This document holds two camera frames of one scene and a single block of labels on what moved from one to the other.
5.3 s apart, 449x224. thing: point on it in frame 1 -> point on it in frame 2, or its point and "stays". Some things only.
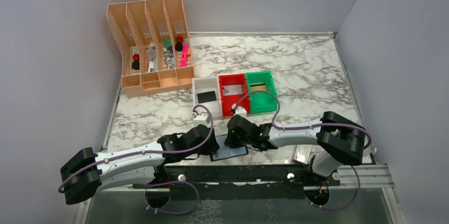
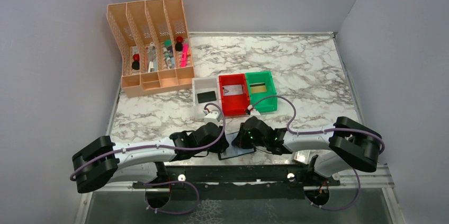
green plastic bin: x=262 y=101 stays
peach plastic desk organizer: x=152 y=37 stays
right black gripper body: x=232 y=137 -> x=242 y=140
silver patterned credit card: x=232 y=89 stays
